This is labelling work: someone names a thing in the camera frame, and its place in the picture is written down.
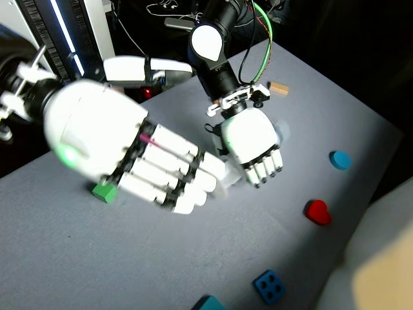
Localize plain wooden block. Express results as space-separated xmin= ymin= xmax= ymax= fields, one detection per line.
xmin=269 ymin=81 xmax=290 ymax=96

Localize blue round disc block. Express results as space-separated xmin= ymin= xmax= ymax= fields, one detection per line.
xmin=328 ymin=150 xmax=352 ymax=171

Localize red heart block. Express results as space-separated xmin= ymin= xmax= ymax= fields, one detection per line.
xmin=304 ymin=199 xmax=332 ymax=226

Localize white fabric cover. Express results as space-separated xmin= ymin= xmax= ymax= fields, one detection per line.
xmin=316 ymin=177 xmax=413 ymax=310

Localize grey table cloth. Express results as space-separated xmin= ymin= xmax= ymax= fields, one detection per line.
xmin=0 ymin=41 xmax=404 ymax=310

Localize blue four-hole block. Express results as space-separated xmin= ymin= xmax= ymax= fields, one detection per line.
xmin=252 ymin=269 xmax=287 ymax=306

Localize green cube block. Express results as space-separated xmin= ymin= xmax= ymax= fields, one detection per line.
xmin=92 ymin=182 xmax=117 ymax=204

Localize teal toy block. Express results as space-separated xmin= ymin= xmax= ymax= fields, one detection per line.
xmin=190 ymin=295 xmax=228 ymax=310

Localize black column with light strip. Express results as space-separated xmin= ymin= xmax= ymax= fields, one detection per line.
xmin=19 ymin=0 xmax=107 ymax=85

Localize green cable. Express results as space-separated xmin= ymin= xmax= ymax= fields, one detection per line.
xmin=250 ymin=0 xmax=274 ymax=84

